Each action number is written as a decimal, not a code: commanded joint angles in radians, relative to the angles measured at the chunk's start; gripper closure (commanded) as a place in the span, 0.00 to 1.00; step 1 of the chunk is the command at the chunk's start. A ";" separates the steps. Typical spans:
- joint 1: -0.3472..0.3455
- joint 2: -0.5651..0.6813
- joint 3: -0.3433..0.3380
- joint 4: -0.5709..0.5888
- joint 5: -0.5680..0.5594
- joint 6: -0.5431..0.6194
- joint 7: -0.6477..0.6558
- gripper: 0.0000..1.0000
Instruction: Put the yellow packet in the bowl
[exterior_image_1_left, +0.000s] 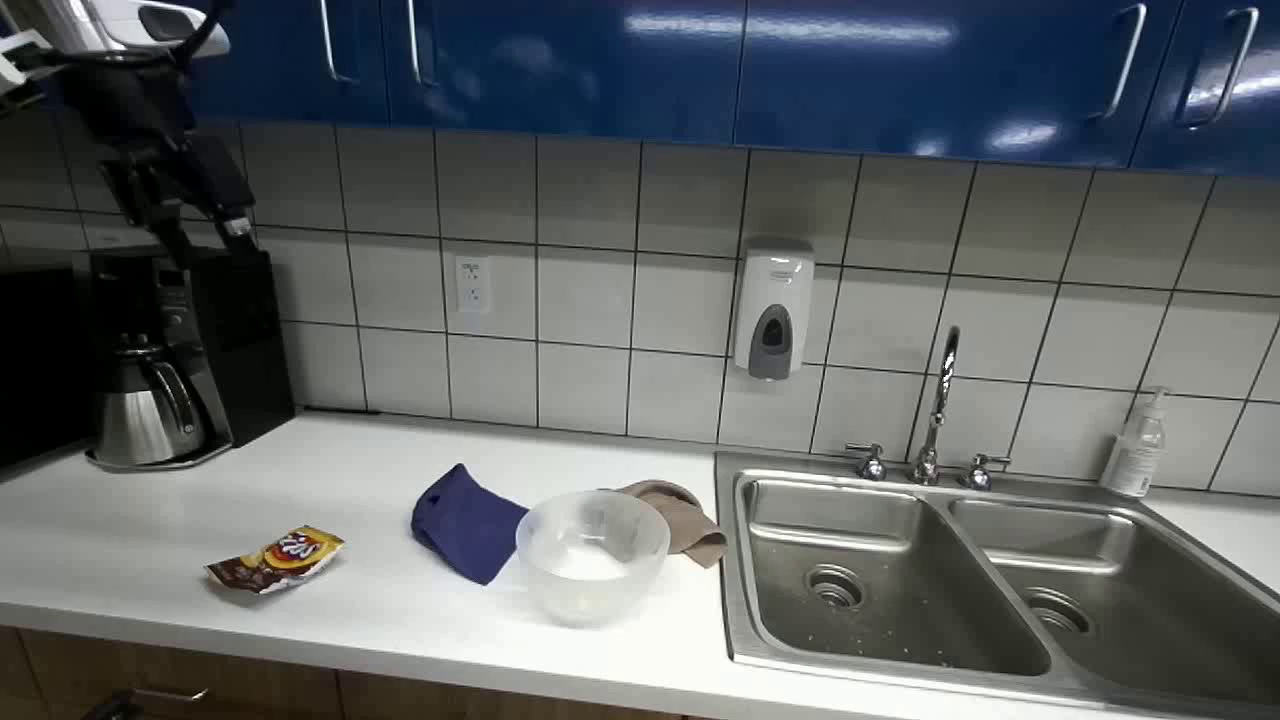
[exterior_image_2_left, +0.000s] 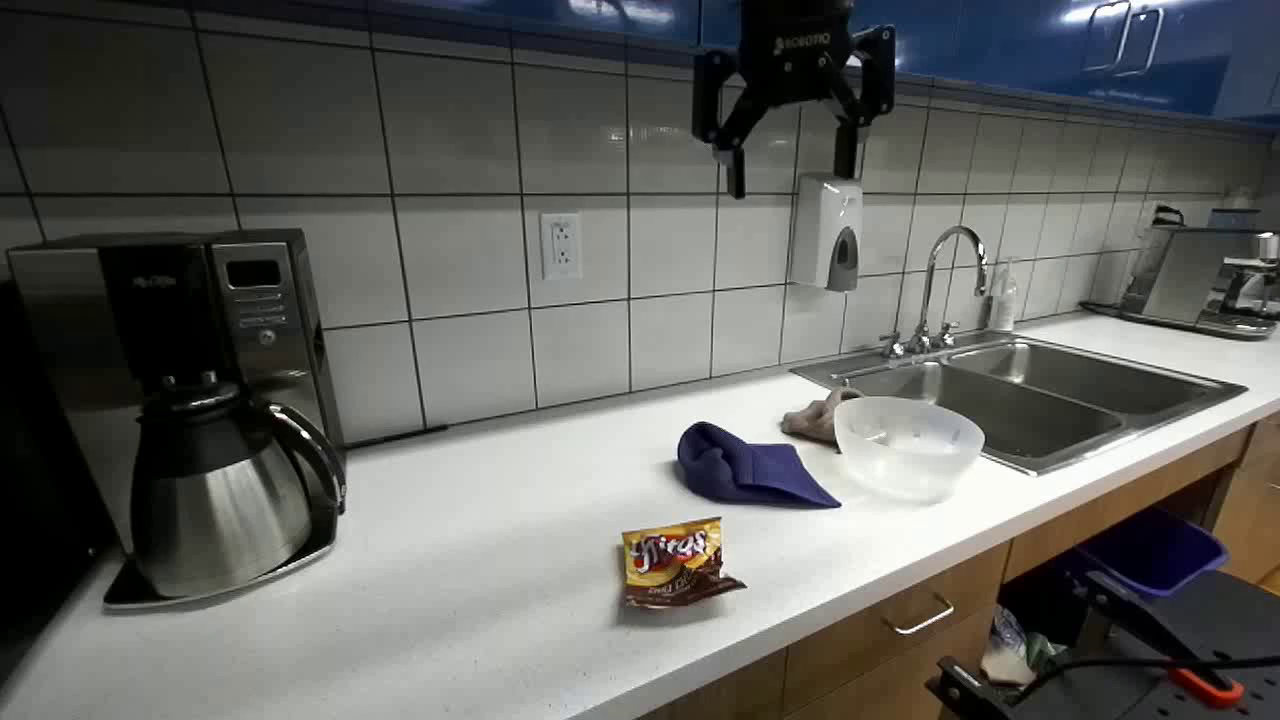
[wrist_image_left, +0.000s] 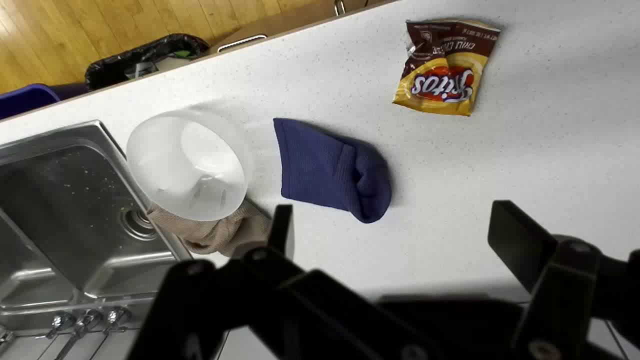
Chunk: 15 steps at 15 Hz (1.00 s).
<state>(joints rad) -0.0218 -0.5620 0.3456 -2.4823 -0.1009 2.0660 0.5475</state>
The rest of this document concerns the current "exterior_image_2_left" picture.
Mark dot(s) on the wooden drawer front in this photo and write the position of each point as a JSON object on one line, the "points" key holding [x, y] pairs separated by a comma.
{"points": [[894, 643]]}

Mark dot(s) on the chrome faucet knob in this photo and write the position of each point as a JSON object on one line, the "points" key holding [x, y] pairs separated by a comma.
{"points": [[894, 344], [947, 337]]}

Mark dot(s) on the white wall soap dispenser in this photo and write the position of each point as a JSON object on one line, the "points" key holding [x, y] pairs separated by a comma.
{"points": [[826, 235]]}

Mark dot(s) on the clear plastic bowl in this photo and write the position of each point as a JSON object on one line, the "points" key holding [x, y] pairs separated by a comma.
{"points": [[904, 444]]}

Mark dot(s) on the black silver coffee maker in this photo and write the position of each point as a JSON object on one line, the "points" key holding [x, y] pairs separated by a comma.
{"points": [[202, 320]]}

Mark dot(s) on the yellow brown snack packet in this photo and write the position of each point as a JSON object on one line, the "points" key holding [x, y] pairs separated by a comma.
{"points": [[672, 563]]}

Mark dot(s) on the blue upper cabinet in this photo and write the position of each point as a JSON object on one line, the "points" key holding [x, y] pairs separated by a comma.
{"points": [[1043, 43]]}

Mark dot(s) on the white wall outlet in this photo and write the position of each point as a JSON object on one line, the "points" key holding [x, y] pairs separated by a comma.
{"points": [[563, 244]]}

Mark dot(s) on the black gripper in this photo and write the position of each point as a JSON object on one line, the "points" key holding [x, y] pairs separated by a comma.
{"points": [[799, 46]]}

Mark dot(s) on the blue plastic bin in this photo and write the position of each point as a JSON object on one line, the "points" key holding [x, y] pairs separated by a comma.
{"points": [[1152, 553]]}

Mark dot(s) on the steel coffee carafe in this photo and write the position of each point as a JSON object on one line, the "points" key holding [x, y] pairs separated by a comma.
{"points": [[220, 502]]}

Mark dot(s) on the silver espresso machine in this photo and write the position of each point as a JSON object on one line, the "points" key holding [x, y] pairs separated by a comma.
{"points": [[1200, 280]]}

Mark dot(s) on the chrome faucet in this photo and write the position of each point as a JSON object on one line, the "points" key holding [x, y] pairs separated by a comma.
{"points": [[949, 275]]}

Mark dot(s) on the brown cloth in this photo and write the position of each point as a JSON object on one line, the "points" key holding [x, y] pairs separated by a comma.
{"points": [[813, 420]]}

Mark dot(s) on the clear soap pump bottle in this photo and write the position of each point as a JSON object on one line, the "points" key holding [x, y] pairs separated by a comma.
{"points": [[1005, 308]]}

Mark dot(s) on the stainless steel double sink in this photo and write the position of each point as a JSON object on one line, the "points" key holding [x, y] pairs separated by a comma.
{"points": [[1055, 395]]}

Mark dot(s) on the white plastic bag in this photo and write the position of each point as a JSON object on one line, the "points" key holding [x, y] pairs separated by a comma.
{"points": [[1014, 653]]}

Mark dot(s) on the dark blue cloth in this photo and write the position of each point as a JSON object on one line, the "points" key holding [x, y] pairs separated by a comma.
{"points": [[745, 468]]}

